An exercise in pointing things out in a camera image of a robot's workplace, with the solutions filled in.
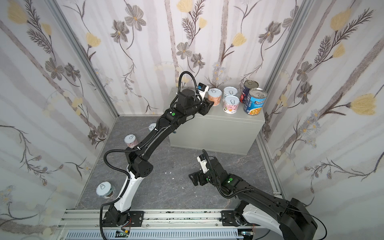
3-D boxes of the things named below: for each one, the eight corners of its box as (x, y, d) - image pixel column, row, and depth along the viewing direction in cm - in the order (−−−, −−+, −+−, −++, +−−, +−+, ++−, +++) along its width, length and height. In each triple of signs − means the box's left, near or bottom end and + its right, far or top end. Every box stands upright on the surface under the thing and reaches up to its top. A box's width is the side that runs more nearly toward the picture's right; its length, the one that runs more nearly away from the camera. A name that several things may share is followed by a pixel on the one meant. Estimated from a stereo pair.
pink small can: (125, 148, 103) (122, 143, 98) (128, 139, 108) (125, 134, 104) (136, 148, 103) (133, 143, 99) (139, 139, 108) (136, 134, 104)
